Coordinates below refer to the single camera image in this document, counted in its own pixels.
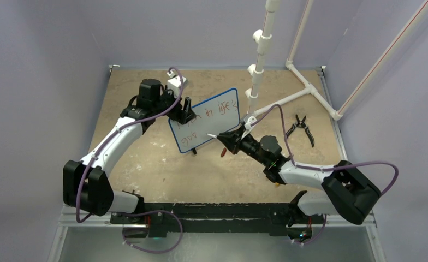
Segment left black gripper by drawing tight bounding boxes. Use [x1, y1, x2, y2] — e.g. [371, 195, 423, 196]
[152, 86, 195, 124]

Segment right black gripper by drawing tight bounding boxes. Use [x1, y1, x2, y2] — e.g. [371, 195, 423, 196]
[218, 126, 269, 166]

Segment blue framed whiteboard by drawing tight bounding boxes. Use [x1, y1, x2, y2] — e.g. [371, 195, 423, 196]
[168, 88, 240, 153]

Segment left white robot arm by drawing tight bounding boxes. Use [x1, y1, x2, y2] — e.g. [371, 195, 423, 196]
[63, 76, 195, 223]

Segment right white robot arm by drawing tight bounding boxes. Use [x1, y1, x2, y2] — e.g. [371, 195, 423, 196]
[214, 130, 382, 225]

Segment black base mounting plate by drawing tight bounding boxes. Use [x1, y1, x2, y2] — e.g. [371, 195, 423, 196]
[110, 203, 324, 237]

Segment white PVC pipe stand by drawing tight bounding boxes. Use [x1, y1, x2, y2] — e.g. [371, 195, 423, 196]
[245, 0, 344, 122]

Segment white pipe with red stripe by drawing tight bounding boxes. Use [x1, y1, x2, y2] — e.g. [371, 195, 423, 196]
[334, 0, 428, 120]

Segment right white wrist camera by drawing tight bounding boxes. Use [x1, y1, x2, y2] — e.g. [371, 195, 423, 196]
[241, 114, 257, 139]

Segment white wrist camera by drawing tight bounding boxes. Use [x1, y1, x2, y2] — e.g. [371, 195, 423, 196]
[163, 70, 188, 98]
[241, 114, 257, 139]

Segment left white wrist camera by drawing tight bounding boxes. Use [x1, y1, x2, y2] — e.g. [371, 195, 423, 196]
[163, 70, 188, 98]

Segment black handled pliers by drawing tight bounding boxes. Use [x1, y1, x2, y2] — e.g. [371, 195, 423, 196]
[286, 114, 315, 147]

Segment aluminium rail frame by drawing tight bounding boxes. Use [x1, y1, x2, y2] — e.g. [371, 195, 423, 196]
[63, 67, 385, 246]

